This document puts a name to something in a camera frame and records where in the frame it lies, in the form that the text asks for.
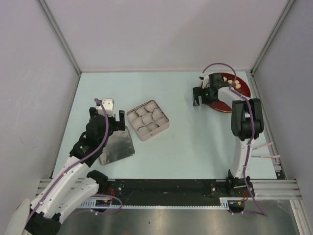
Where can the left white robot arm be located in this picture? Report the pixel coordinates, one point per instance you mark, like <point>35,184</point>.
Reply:
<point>75,182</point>

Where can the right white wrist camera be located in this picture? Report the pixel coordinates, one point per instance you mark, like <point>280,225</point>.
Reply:
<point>205,81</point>

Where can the pink chocolate tin box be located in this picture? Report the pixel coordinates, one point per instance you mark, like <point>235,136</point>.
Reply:
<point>148,120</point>

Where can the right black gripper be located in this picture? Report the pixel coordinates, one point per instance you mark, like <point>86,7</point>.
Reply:
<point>196,93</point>

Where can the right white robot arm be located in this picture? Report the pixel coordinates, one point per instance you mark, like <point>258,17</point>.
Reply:
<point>246,125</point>

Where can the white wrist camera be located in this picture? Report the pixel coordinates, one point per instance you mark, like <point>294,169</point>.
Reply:
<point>108,105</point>
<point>205,81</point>

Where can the white slotted cable duct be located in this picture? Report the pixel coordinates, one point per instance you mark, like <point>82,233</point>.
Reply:
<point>222,204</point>

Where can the silver tin lid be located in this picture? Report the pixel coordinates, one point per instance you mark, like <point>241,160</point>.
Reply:
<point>119,146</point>

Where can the red round plate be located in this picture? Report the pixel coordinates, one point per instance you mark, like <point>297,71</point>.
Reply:
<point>234,89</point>

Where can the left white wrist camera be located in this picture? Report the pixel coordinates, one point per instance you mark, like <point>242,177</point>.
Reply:
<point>108,105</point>

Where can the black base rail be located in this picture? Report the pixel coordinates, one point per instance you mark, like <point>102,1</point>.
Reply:
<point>174,192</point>

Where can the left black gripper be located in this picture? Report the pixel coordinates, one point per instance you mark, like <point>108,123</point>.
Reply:
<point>117,125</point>

